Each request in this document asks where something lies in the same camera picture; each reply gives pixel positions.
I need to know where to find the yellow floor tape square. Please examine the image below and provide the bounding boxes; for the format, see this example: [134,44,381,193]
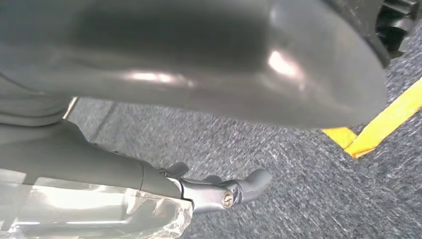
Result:
[321,77,422,160]

